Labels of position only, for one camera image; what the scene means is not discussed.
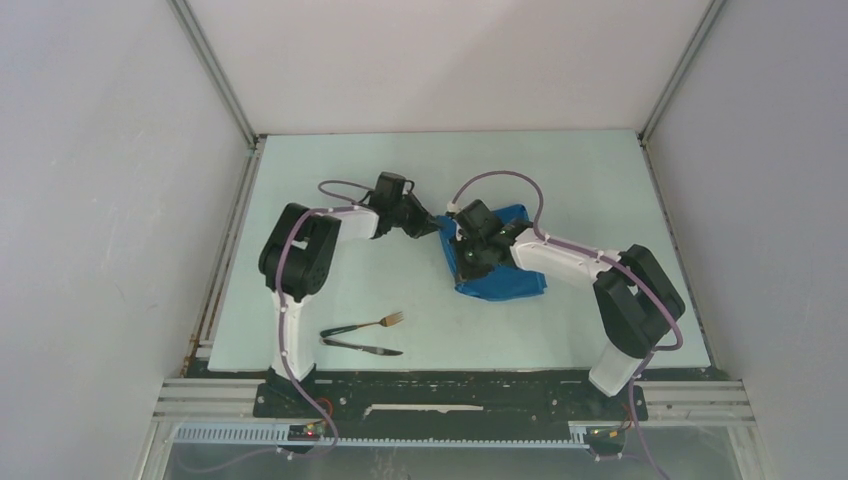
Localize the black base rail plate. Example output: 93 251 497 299
252 370 648 442

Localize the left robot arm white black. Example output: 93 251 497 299
258 172 437 417

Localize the fork with black handle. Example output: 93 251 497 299
319 312 404 338

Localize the small circuit board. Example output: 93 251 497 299
287 423 325 442

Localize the aluminium frame rail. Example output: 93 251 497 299
154 372 754 448

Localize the knife with black handle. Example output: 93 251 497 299
320 338 403 357

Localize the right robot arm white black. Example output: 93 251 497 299
446 200 686 418

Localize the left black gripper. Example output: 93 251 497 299
388 190 443 239

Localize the blue cloth napkin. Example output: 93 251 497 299
436 215 548 302

